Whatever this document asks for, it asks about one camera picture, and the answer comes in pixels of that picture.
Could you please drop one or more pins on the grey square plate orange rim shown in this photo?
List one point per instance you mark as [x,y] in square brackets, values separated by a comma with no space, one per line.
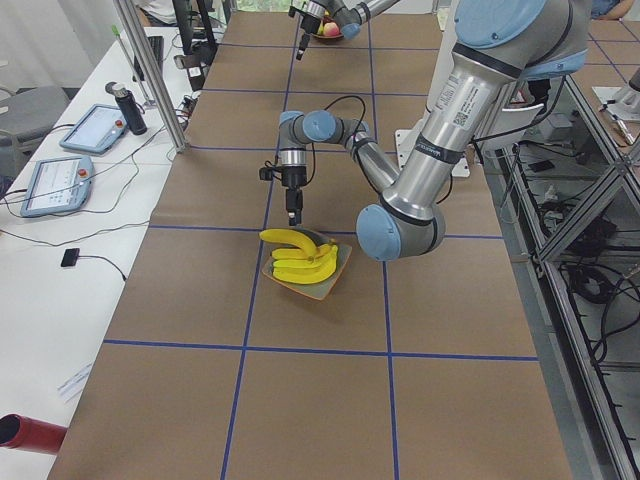
[320,290]

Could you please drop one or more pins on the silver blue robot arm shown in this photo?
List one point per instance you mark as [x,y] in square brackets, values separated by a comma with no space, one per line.
[498,42]
[349,20]

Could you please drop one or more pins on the teach pendant near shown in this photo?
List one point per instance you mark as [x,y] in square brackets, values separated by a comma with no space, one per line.
[60,185]

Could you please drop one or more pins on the yellow banana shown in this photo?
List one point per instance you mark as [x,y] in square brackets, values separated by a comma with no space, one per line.
[298,254]
[289,237]
[329,258]
[304,275]

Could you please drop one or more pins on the black water bottle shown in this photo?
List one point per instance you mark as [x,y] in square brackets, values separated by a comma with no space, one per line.
[127,104]

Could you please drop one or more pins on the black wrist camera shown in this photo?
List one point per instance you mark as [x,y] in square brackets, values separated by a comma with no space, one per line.
[297,9]
[270,171]

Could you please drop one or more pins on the teach pendant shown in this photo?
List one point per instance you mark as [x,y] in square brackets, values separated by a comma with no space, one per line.
[97,130]
[60,185]

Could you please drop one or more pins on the small black puck device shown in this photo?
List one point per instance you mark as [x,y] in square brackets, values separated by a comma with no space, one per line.
[70,257]

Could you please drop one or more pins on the teach pendant far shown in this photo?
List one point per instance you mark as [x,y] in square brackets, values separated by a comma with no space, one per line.
[97,130]

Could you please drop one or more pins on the red cylinder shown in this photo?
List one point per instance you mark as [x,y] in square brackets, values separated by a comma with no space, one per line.
[32,435]

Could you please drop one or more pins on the woven fruit basket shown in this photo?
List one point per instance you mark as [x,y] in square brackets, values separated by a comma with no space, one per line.
[317,35]

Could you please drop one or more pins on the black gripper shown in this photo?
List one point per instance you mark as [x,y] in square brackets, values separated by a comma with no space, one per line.
[293,177]
[311,23]

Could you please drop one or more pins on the aluminium frame post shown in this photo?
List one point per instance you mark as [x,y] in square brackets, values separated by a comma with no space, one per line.
[142,50]

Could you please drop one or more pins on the black monitor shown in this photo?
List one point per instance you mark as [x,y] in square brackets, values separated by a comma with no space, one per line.
[195,29]

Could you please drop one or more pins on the pink peach lower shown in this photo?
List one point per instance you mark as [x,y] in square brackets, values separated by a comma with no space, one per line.
[330,29]

